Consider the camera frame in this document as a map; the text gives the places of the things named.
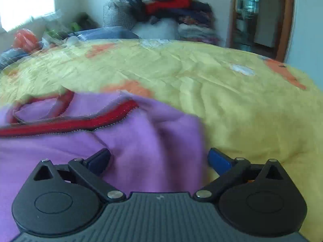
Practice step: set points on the pile of dark clothes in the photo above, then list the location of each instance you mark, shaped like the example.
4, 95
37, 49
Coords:
195, 20

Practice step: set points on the grey checked cushion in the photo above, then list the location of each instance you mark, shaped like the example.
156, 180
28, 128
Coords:
118, 13

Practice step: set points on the orange plastic bag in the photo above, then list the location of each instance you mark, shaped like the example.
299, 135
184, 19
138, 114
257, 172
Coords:
25, 40

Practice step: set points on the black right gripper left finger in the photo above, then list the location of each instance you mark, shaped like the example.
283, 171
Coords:
61, 199

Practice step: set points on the green black bag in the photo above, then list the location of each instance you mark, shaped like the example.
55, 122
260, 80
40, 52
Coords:
55, 28

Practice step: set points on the brown wooden door frame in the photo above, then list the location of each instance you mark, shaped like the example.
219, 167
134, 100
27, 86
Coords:
262, 26

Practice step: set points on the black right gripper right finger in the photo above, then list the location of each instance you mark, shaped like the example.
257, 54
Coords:
256, 199

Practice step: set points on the purple sweater with red trim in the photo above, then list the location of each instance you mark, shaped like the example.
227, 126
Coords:
154, 147

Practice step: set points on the bright window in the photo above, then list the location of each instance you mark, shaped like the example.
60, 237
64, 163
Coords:
15, 13

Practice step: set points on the yellow floral bed quilt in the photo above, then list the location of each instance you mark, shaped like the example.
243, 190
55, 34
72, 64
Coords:
247, 107

